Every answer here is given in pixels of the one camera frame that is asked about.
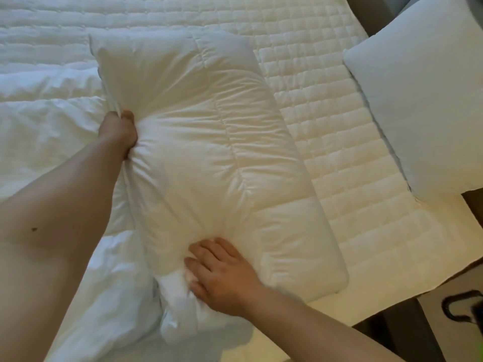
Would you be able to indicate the person's right hand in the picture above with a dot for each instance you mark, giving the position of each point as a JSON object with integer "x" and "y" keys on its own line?
{"x": 226, "y": 277}

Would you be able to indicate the person's left hand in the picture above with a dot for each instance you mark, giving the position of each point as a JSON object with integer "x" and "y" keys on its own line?
{"x": 120, "y": 132}

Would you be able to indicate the person's right thumb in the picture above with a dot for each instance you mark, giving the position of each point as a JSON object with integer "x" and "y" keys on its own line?
{"x": 199, "y": 288}

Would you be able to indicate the person's left thumb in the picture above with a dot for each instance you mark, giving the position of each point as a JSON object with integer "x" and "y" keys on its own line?
{"x": 128, "y": 120}

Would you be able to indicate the person's right middle finger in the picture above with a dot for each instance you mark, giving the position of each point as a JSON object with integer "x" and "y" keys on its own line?
{"x": 203, "y": 253}

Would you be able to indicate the long white stitched pillow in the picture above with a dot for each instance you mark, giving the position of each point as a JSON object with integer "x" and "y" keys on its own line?
{"x": 222, "y": 162}

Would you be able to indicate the person's right forearm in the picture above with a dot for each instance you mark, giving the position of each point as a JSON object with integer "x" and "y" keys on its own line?
{"x": 317, "y": 331}

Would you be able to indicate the person's left forearm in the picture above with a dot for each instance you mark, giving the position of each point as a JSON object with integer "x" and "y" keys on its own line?
{"x": 56, "y": 237}

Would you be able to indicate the white crumpled duvet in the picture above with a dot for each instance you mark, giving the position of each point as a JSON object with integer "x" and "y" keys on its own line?
{"x": 71, "y": 207}

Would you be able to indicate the white quilted mattress pad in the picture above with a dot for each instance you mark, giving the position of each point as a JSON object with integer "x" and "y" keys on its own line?
{"x": 339, "y": 120}

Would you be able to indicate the white square pillow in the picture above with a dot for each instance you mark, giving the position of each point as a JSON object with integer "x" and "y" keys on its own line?
{"x": 422, "y": 97}

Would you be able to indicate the dark bed frame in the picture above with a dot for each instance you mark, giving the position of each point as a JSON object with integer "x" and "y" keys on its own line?
{"x": 400, "y": 331}

